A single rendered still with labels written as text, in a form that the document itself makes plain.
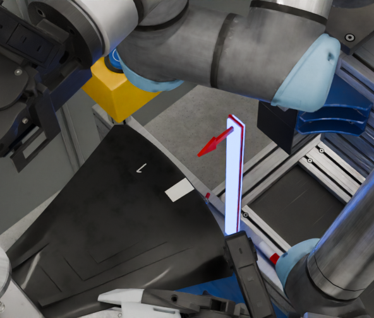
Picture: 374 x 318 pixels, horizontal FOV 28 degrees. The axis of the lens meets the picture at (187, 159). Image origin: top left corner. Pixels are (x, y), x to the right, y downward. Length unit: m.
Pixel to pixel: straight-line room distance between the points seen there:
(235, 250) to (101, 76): 0.41
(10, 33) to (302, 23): 0.28
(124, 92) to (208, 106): 1.27
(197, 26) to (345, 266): 0.30
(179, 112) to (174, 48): 1.65
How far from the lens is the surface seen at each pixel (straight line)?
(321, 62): 0.69
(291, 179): 2.00
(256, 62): 0.70
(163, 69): 0.73
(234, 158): 0.97
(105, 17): 0.62
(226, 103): 2.37
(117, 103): 1.12
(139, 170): 0.89
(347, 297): 0.87
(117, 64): 1.11
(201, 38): 0.71
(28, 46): 0.58
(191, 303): 0.77
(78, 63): 0.65
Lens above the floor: 1.95
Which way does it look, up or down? 59 degrees down
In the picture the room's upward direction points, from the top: 4 degrees counter-clockwise
